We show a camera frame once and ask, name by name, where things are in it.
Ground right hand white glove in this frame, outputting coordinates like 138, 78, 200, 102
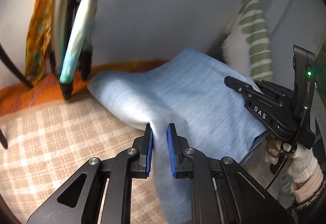
265, 137, 323, 184

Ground green white striped pillow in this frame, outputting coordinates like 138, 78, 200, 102
221, 0, 273, 81

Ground right forearm pink sleeve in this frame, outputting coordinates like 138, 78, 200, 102
289, 166, 325, 211

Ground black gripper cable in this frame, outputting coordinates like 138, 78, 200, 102
264, 111, 306, 192

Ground light blue denim pants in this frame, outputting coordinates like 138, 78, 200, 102
87, 49, 266, 223

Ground black tripod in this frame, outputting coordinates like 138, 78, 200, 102
0, 42, 34, 150

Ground orange bed sheet edge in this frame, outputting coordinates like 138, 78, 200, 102
1, 59, 167, 116

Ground colourful cloth on stand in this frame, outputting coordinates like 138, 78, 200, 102
25, 0, 98, 100

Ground beige plaid bed cover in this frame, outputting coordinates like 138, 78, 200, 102
1, 96, 143, 223

